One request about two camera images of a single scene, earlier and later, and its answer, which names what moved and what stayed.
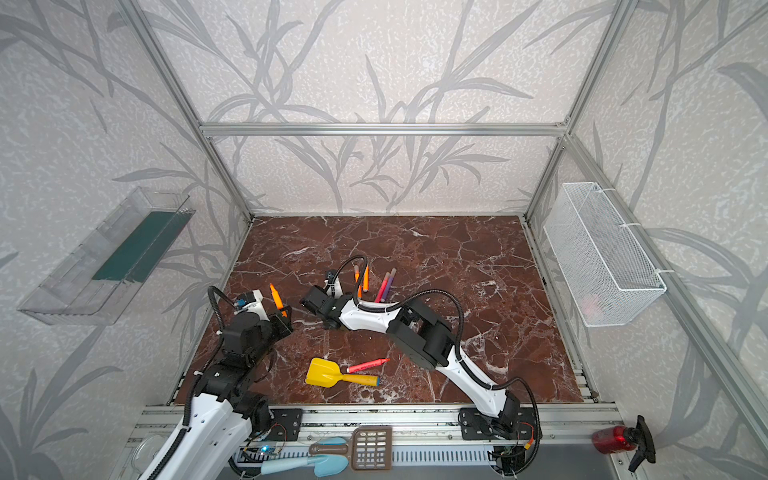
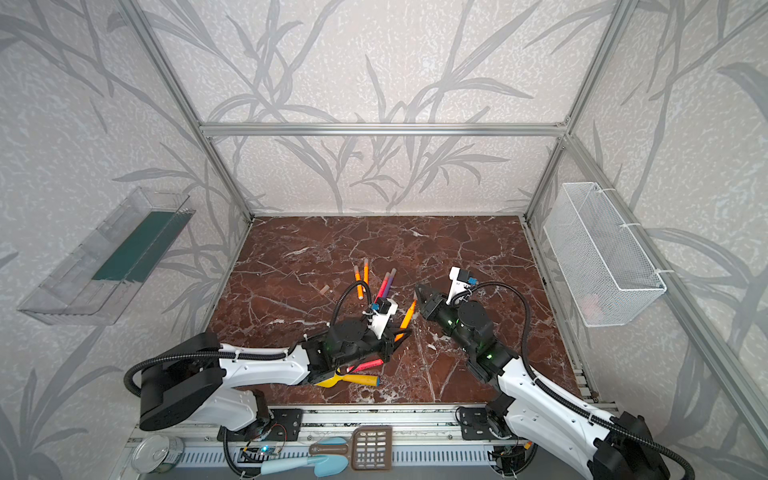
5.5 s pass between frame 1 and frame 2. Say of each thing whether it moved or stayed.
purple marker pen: stayed
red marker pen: stayed
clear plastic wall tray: stayed
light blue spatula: stayed
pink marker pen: stayed
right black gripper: moved
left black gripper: moved
